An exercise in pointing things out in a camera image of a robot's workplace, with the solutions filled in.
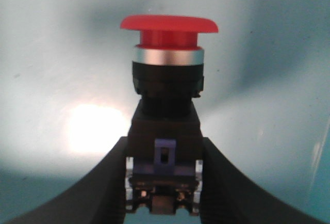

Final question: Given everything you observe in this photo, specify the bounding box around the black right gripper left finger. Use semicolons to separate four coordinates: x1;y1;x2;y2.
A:
8;137;127;223

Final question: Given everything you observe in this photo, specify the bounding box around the red button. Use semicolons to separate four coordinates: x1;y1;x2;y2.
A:
120;14;219;215

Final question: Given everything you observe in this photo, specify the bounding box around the light blue plastic box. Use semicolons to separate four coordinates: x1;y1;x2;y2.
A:
1;0;329;222

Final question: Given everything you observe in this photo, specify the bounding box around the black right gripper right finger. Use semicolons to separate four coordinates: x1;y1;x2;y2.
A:
200;138;321;223

